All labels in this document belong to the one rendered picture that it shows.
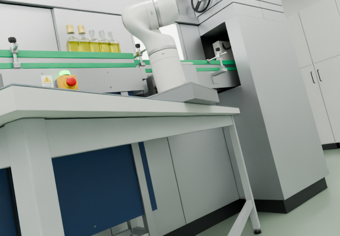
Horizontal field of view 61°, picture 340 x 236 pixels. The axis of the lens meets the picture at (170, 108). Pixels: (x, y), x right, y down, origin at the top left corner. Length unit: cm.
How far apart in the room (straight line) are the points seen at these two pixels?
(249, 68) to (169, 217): 112
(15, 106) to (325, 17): 467
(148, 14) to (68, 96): 77
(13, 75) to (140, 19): 54
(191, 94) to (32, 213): 59
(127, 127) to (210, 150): 152
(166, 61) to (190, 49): 118
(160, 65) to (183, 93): 23
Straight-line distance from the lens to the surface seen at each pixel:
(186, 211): 197
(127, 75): 147
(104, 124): 59
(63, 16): 179
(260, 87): 210
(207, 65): 204
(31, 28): 173
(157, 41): 113
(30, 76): 129
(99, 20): 187
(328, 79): 479
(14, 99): 40
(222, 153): 223
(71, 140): 51
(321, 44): 485
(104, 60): 146
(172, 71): 109
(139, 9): 118
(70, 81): 122
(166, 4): 119
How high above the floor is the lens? 64
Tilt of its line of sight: 6 degrees up
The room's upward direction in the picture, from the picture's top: 13 degrees counter-clockwise
